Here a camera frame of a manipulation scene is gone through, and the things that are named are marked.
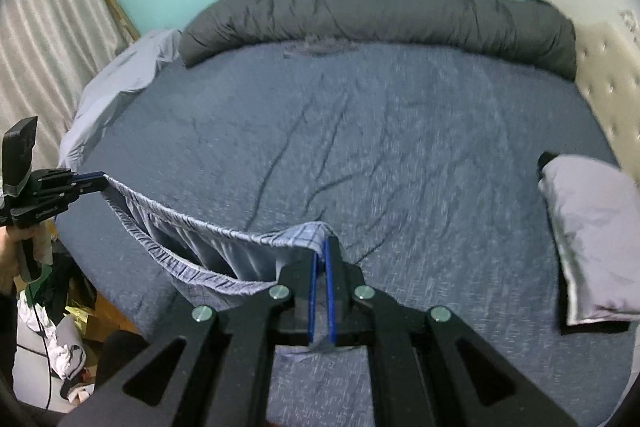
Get pile of white grey clothes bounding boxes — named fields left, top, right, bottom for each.
left=15, top=294, right=97, bottom=408

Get thin black cable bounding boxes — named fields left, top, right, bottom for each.
left=27, top=282, right=57, bottom=410

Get wooden frame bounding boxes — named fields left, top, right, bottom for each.
left=94, top=0, right=141, bottom=44

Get light blue plaid shorts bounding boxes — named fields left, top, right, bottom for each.
left=102, top=174, right=362, bottom=364

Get light grey pillow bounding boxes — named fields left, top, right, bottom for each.
left=539, top=154, right=640, bottom=325

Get cream tufted headboard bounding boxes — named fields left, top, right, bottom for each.
left=542, top=0, right=640, bottom=188

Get bed with blue patterned sheet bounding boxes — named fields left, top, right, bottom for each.
left=55, top=27, right=640, bottom=427

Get dark grey crumpled cloth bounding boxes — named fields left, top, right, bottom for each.
left=282, top=36, right=358, bottom=58

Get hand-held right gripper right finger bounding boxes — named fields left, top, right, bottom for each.
left=324, top=236, right=576, bottom=427

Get white pleated curtain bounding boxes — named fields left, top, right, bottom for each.
left=0, top=0, right=128, bottom=158

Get yellow green packet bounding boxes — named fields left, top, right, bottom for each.
left=64, top=299, right=92, bottom=324

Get person's left hand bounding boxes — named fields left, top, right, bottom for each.
left=0, top=226, right=53, bottom=294

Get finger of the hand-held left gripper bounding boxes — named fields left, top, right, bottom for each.
left=10, top=184, right=108, bottom=224
left=31, top=169, right=108, bottom=194

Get light grey bed sheet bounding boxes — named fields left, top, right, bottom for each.
left=59, top=28, right=183, bottom=172

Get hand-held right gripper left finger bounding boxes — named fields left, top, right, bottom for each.
left=60, top=251, right=319, bottom=427

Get rolled dark grey duvet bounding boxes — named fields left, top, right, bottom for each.
left=178, top=0, right=578, bottom=82

